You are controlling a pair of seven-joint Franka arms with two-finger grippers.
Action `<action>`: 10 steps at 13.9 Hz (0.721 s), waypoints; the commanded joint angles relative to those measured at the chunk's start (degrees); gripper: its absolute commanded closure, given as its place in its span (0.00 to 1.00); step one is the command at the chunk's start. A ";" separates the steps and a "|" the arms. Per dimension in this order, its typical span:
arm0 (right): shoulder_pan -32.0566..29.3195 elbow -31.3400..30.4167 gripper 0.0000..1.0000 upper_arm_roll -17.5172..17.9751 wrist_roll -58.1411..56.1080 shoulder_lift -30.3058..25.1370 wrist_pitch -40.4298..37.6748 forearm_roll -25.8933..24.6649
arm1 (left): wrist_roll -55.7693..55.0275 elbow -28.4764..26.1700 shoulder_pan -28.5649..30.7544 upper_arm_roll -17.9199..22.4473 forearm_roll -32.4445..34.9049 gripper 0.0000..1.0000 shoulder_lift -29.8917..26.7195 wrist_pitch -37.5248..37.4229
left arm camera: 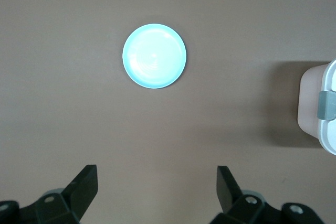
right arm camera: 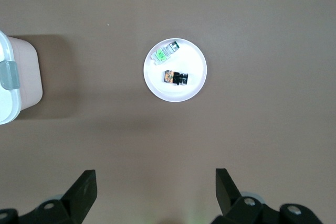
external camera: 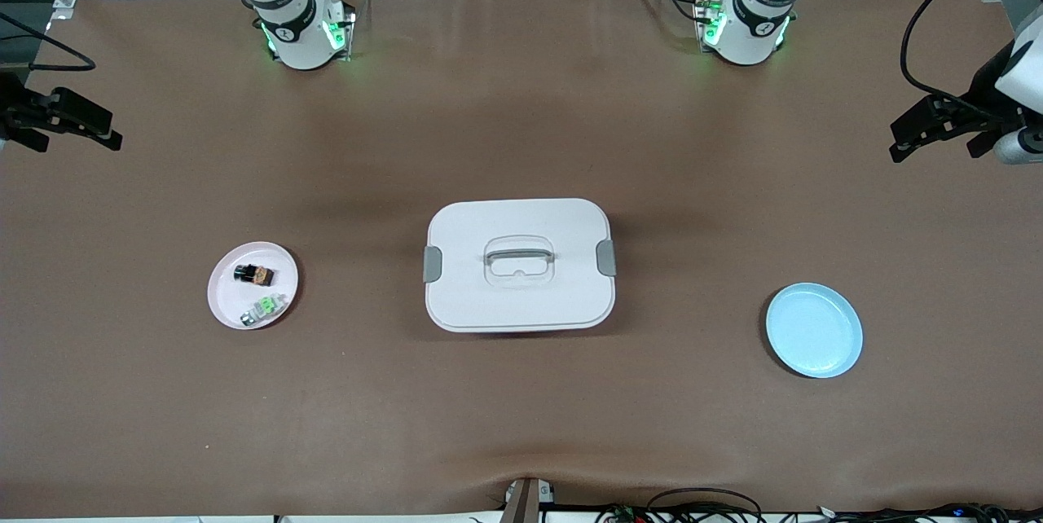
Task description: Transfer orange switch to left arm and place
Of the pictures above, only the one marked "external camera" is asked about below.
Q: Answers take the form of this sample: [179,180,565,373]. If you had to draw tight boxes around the white lidded box grey latches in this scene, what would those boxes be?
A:
[423,198,618,334]

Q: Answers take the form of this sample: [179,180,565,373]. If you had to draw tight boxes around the light blue round plate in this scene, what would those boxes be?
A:
[765,283,864,380]

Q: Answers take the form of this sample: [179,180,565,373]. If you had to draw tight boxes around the pink round plate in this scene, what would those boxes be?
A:
[207,241,300,331]

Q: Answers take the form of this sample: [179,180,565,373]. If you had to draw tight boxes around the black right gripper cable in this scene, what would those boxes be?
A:
[0,12,97,72]

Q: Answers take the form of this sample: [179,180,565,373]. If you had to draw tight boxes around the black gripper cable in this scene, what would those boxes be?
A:
[900,0,1043,118]
[0,12,97,72]

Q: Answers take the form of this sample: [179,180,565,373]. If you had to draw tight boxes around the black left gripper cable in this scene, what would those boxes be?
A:
[900,0,1043,118]

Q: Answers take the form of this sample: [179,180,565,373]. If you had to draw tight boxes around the green and clear switch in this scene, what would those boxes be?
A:
[240,292,288,327]

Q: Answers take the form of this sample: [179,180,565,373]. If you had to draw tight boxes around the bundle of thin cables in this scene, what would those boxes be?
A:
[595,503,1043,523]

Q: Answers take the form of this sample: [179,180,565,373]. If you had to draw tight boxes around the black looped cable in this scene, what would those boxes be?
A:
[644,488,764,523]

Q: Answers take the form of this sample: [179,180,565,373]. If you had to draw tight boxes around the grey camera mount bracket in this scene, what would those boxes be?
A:
[499,477,557,523]

